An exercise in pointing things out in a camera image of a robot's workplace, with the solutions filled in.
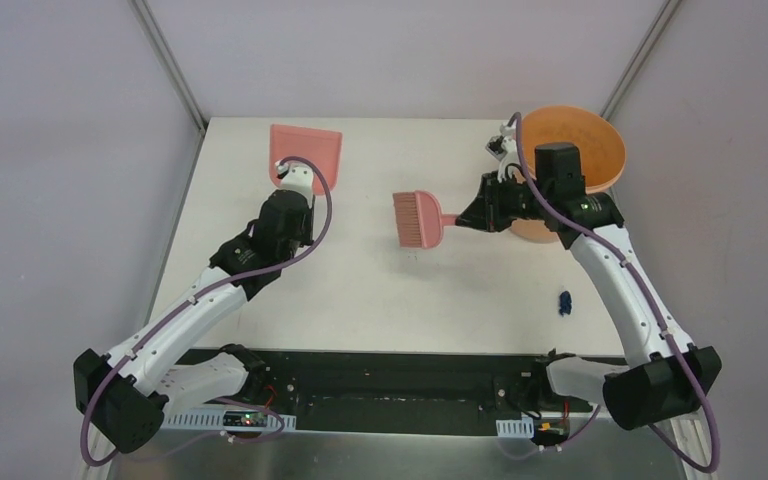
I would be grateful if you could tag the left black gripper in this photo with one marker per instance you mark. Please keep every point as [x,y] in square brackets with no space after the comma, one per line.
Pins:
[302,201]

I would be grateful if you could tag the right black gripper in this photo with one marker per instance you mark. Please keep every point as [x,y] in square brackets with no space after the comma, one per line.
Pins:
[485,213]

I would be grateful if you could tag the pink hand brush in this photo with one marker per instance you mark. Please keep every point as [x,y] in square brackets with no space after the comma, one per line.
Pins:
[420,222]

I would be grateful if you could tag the pink dustpan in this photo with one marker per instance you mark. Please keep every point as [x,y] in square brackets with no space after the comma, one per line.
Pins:
[321,147]

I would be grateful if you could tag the orange plastic bucket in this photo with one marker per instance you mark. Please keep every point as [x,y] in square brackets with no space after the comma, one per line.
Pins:
[562,160]

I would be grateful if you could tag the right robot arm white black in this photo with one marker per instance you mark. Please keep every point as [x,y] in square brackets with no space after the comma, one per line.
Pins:
[666,374]

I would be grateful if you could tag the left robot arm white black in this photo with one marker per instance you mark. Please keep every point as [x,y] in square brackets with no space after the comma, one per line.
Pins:
[127,392]

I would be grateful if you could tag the dark blue paper scrap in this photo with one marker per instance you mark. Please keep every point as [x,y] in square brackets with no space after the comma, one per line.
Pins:
[565,303]

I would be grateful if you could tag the left circuit board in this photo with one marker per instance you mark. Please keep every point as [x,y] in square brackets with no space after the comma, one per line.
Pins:
[245,419]

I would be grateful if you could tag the circuit board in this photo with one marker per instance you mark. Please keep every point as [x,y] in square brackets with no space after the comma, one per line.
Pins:
[245,419]
[551,434]

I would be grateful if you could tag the right circuit board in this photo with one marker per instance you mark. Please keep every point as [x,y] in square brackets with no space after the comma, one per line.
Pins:
[551,434]

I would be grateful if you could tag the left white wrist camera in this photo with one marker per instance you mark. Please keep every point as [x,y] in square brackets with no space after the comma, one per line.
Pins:
[296,177]

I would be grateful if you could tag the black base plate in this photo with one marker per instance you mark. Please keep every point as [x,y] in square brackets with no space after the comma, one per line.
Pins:
[405,393]

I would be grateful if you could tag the right white cable duct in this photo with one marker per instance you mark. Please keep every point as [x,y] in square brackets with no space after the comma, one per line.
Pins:
[515,428]

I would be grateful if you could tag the white cable duct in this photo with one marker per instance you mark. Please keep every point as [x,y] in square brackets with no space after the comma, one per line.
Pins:
[211,419]
[515,428]

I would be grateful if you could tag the left white cable duct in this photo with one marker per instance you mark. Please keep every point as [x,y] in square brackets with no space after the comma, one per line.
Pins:
[211,419]

